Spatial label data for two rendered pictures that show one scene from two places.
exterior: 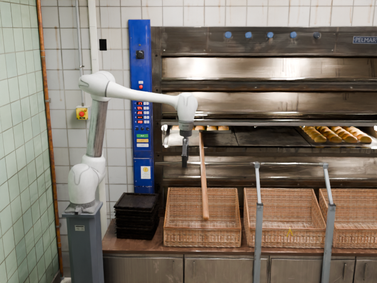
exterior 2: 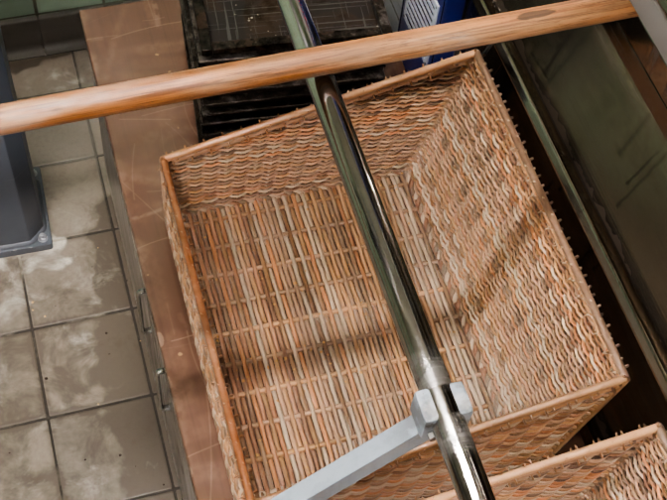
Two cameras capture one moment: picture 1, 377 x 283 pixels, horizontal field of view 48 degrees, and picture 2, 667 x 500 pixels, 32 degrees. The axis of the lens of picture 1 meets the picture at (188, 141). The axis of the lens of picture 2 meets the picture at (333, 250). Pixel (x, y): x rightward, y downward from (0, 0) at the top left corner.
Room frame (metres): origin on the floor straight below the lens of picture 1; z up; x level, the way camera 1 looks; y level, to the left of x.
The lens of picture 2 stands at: (2.58, -0.87, 2.09)
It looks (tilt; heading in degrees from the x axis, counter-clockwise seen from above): 56 degrees down; 66
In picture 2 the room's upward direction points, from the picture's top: 7 degrees clockwise
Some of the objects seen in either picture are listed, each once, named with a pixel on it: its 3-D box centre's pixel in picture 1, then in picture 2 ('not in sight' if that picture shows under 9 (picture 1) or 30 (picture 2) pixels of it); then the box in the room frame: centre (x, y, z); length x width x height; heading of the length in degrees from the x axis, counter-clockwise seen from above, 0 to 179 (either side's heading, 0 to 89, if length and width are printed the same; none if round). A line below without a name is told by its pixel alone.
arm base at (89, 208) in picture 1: (81, 204); not in sight; (2.47, 0.66, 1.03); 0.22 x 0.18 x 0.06; 177
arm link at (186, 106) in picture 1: (186, 105); not in sight; (2.46, 0.01, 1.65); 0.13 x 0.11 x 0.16; 174
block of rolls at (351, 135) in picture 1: (333, 131); not in sight; (3.67, -1.28, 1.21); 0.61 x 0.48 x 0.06; 179
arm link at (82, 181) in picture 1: (82, 182); not in sight; (2.50, 0.66, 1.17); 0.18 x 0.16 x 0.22; 174
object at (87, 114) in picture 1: (83, 112); not in sight; (3.23, 0.81, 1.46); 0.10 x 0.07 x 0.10; 89
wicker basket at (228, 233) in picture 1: (202, 215); (368, 287); (2.98, -0.10, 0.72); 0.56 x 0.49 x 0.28; 88
